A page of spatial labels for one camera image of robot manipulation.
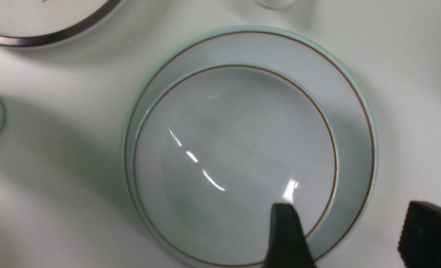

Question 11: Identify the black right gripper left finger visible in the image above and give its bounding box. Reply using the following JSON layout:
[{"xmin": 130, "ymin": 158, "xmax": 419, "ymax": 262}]
[{"xmin": 263, "ymin": 202, "xmax": 316, "ymax": 268}]

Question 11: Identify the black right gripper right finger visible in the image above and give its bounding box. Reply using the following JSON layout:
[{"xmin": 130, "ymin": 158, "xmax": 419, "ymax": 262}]
[{"xmin": 398, "ymin": 201, "xmax": 441, "ymax": 268}]

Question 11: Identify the brown-rimmed pale blue bowl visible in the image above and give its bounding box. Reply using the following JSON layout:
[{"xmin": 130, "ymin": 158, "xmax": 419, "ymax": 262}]
[{"xmin": 130, "ymin": 63, "xmax": 338, "ymax": 268}]

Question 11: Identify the brown-rimmed pale blue plate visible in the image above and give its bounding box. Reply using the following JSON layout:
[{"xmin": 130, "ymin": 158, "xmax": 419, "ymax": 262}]
[{"xmin": 123, "ymin": 25, "xmax": 377, "ymax": 263}]

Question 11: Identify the black-rimmed illustrated white plate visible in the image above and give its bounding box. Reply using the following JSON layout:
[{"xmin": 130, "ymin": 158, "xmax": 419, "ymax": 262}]
[{"xmin": 0, "ymin": 0, "xmax": 123, "ymax": 48}]

